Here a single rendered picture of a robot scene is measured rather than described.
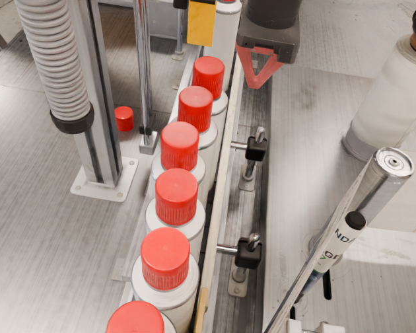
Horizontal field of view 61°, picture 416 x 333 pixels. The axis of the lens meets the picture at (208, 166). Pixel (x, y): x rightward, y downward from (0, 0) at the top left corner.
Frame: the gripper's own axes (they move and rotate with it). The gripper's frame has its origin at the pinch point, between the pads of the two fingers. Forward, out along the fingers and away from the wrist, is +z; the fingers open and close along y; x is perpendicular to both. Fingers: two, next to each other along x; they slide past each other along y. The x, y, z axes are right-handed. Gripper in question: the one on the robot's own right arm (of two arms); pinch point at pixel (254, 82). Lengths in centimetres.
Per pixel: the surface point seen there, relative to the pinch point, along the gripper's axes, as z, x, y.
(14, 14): 101, 152, 167
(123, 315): -6.7, 6.9, -33.2
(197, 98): -6.8, 6.0, -13.3
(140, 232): 5.5, 9.7, -21.6
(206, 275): 10.2, 2.0, -23.0
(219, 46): 3.3, 5.9, 12.2
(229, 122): 10.0, 2.2, 2.3
